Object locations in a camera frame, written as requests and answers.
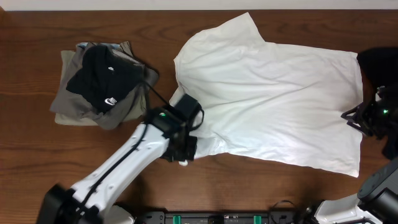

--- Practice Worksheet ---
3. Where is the white t-shirt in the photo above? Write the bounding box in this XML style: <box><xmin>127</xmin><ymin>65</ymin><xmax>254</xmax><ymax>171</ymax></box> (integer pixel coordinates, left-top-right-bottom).
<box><xmin>171</xmin><ymin>13</ymin><xmax>363</xmax><ymax>177</ymax></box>

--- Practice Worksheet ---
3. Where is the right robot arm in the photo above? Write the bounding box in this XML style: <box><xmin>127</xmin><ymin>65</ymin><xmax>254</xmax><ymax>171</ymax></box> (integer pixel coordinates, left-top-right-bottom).
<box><xmin>303</xmin><ymin>100</ymin><xmax>397</xmax><ymax>224</ymax></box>

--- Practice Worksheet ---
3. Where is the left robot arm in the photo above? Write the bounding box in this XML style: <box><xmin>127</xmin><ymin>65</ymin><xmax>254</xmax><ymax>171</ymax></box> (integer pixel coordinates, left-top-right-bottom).
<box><xmin>37</xmin><ymin>94</ymin><xmax>204</xmax><ymax>224</ymax></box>

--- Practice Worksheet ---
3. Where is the black crumpled garment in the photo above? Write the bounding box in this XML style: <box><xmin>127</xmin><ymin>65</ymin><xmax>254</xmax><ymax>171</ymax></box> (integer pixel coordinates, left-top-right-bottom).
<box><xmin>357</xmin><ymin>47</ymin><xmax>397</xmax><ymax>160</ymax></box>

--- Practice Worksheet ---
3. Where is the beige folded garment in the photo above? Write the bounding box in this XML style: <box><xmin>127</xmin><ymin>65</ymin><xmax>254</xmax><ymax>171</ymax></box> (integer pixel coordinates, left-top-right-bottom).
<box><xmin>50</xmin><ymin>42</ymin><xmax>146</xmax><ymax>130</ymax></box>

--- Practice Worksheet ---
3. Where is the black Nike t-shirt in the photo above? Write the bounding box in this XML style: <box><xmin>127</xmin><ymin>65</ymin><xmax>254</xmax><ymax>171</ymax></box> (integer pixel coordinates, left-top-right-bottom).
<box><xmin>66</xmin><ymin>45</ymin><xmax>144</xmax><ymax>113</ymax></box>

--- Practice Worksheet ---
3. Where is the grey folded garment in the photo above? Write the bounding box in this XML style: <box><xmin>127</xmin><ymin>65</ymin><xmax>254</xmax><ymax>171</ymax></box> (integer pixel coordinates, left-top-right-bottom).
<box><xmin>50</xmin><ymin>42</ymin><xmax>159</xmax><ymax>130</ymax></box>

